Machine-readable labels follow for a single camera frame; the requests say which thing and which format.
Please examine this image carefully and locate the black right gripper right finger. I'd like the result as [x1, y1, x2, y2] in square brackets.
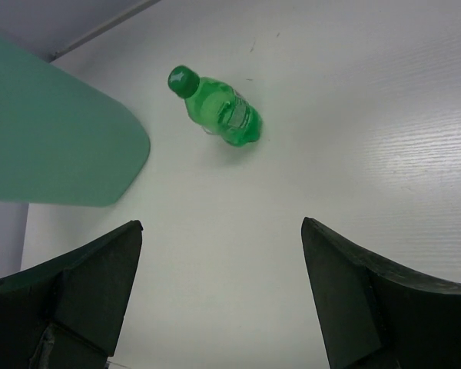
[301, 218, 461, 368]

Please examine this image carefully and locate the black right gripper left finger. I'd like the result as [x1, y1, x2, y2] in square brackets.
[0, 221, 143, 368]

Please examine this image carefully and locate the green plastic soda bottle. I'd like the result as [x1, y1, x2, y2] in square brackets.
[167, 65, 262, 147]

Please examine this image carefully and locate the green plastic bin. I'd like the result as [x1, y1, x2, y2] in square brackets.
[0, 38, 150, 207]

